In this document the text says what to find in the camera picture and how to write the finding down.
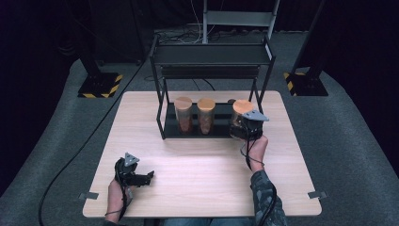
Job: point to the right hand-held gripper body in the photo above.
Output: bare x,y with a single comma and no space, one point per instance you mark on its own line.
251,127

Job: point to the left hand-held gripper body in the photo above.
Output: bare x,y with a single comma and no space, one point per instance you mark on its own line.
125,171

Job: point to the wide glass jar beige contents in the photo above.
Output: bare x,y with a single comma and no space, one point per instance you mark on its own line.
241,106

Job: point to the glass jar with orange-brown contents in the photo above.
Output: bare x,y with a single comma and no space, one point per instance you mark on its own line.
206,121

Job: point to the glass jar with reddish contents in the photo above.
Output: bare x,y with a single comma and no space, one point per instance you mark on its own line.
184,119

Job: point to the black metal shelf rack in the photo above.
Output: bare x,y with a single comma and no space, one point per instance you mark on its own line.
210,55

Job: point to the person's right hand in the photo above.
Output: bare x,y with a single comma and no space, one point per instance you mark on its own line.
258,150

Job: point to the person's left hand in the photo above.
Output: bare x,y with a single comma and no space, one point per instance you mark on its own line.
114,196

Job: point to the black stand with striped base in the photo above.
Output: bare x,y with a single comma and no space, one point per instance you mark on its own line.
306,84
100,84

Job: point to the grey table bracket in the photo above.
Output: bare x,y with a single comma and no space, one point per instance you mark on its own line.
88,196
316,194

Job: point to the grey metal frame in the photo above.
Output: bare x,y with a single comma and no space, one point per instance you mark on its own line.
238,18

